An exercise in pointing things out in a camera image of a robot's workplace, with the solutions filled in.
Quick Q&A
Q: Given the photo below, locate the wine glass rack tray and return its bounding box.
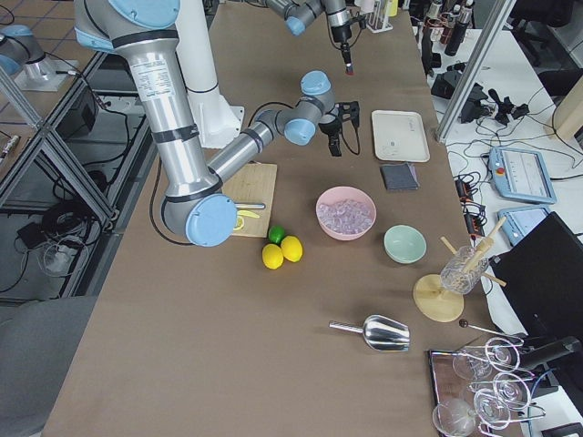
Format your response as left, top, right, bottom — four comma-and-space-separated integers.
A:
428, 337, 546, 436

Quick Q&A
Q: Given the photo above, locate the yellow-green cup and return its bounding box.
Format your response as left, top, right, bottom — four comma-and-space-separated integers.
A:
385, 0, 398, 17

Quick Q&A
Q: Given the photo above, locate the cream rabbit tray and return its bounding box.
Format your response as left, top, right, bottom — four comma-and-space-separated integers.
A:
372, 109, 430, 163

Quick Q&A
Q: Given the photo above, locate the steel muddler rod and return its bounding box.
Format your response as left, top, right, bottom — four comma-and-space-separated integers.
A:
235, 202, 266, 210

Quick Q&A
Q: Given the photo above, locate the black laptop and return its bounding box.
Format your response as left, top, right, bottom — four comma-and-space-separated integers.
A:
490, 212, 582, 340

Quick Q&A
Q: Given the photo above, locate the wooden cutting board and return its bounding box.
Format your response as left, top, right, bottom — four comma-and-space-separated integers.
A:
222, 163, 277, 238

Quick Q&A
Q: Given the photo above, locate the yellow lemon lower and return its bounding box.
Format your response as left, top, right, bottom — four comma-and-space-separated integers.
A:
261, 243, 284, 269

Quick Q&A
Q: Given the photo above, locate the wooden cup stand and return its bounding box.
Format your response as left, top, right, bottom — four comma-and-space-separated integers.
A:
413, 217, 506, 322

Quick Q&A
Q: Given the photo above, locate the pink-white cup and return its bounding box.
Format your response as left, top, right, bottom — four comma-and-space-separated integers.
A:
358, 0, 375, 14

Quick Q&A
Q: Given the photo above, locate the yellow lemon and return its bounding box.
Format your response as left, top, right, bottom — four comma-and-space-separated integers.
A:
261, 243, 284, 269
280, 235, 303, 262

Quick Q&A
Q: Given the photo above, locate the clear glass on stand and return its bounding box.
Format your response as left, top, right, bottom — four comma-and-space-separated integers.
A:
440, 246, 488, 295

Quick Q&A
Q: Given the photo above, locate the green bowl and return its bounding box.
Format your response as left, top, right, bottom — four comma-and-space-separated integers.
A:
384, 225, 427, 264

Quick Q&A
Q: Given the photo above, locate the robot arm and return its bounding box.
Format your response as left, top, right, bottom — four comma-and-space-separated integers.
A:
259, 0, 356, 76
74, 1, 336, 247

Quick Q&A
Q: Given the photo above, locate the blue teach pendant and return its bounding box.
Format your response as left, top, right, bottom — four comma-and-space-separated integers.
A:
488, 147, 557, 205
496, 205, 551, 246

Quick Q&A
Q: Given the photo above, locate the yellow lemon upper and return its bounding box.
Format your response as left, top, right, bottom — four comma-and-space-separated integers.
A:
280, 235, 303, 262

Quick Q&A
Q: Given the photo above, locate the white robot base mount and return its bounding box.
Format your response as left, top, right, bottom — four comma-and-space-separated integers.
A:
175, 0, 244, 149

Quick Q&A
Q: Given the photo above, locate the pile of clear ice cubes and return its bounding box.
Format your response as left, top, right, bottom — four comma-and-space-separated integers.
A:
316, 199, 373, 235

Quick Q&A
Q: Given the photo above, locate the pink bowl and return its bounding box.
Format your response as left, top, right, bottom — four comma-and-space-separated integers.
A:
315, 186, 376, 241

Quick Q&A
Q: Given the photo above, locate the lemon slice upper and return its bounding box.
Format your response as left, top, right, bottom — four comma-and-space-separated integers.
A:
233, 216, 245, 231

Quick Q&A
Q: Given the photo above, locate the white wire cup rack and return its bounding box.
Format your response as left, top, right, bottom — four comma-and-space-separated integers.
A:
365, 0, 393, 33

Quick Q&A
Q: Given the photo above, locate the aluminium frame post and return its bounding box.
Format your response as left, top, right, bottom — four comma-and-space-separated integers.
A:
435, 0, 516, 143

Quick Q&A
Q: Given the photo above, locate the grey folded cloth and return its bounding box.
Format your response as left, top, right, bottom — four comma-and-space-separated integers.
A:
380, 163, 419, 191

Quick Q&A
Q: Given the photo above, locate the steel ice scoop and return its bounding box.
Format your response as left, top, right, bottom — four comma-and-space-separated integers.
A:
329, 315, 410, 352

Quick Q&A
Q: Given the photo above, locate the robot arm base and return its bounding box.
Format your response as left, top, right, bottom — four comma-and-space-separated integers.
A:
1, 25, 77, 92

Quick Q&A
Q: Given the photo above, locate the green lime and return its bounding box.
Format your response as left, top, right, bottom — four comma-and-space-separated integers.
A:
268, 226, 286, 245

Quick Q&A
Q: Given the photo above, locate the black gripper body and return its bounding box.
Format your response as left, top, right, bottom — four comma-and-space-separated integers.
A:
319, 114, 343, 142
331, 25, 353, 48

